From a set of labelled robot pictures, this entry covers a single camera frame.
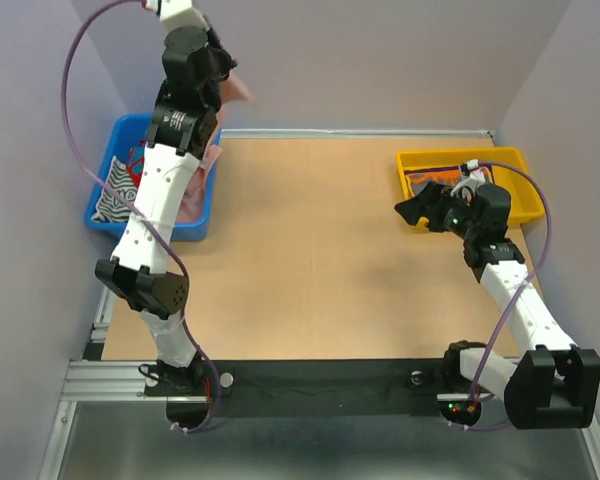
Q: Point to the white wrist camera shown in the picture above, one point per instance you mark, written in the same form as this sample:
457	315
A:
473	174
174	14

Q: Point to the orange towel with grey spots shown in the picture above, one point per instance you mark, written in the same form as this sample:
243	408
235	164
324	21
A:
416	180

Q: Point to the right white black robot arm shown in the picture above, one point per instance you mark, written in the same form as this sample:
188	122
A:
555	383

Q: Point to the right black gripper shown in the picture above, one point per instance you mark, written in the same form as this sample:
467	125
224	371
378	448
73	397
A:
430	203

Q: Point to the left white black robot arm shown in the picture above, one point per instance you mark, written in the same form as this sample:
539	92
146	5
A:
183	124

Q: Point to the red teal towel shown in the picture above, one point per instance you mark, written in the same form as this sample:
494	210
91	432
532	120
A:
135	164

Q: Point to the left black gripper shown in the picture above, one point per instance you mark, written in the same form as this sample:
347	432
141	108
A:
222	60

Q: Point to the blue plastic bin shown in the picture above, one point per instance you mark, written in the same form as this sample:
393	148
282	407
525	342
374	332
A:
106	213

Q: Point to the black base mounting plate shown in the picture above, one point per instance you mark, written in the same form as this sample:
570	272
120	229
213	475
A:
301	388

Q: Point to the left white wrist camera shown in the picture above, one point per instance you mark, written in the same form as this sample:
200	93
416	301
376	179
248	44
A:
174	14

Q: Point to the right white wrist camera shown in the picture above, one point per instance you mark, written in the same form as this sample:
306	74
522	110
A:
473	174

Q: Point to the yellow plastic tray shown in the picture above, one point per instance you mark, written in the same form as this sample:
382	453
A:
526	203

